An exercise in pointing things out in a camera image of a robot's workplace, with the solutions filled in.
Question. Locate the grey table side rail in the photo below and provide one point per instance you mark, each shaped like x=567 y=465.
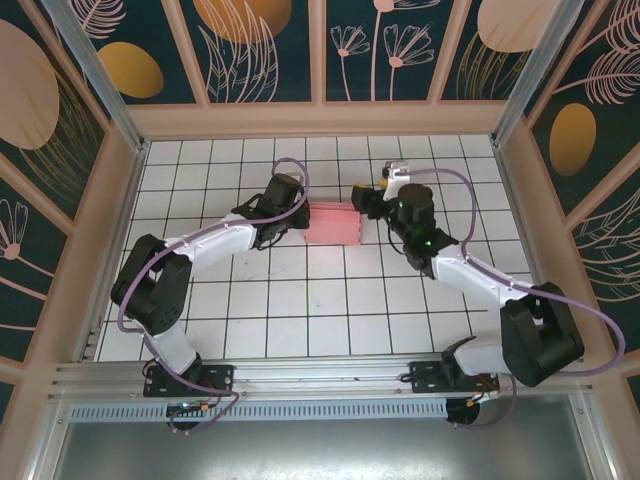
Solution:
x=120 y=230
x=532 y=240

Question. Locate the aluminium frame post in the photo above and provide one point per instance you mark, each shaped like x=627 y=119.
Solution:
x=95 y=65
x=540 y=65

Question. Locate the grey sheet metal panel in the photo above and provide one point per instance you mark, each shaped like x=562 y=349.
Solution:
x=320 y=450

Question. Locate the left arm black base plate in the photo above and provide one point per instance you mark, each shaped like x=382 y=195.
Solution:
x=220 y=380

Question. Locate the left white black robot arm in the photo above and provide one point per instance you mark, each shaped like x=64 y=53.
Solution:
x=215 y=245

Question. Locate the aluminium mounting rail beam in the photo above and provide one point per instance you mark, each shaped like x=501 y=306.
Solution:
x=320 y=372

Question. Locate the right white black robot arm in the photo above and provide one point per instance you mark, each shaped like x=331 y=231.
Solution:
x=475 y=272

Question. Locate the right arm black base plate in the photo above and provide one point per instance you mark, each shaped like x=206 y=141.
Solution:
x=425 y=377

